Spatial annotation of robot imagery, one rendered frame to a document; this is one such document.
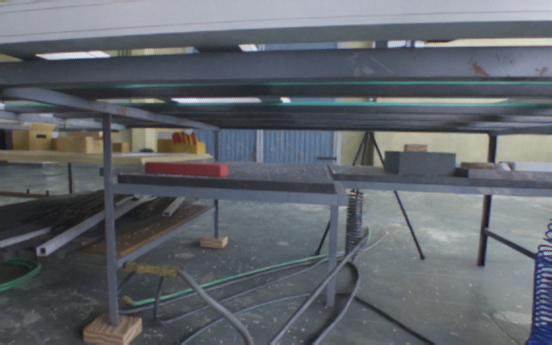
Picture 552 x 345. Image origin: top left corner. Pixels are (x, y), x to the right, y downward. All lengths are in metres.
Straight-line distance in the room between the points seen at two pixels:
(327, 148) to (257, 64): 6.47
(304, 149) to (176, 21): 6.54
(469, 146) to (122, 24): 7.59
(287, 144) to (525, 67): 6.56
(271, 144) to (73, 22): 6.57
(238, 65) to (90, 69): 0.29
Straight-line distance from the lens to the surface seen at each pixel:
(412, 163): 1.33
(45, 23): 0.65
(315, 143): 6.94
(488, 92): 0.82
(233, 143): 7.29
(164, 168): 1.05
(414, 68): 0.50
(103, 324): 1.28
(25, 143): 2.33
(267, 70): 0.49
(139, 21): 0.53
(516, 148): 8.29
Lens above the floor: 0.69
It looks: 5 degrees down
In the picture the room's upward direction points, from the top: 1 degrees clockwise
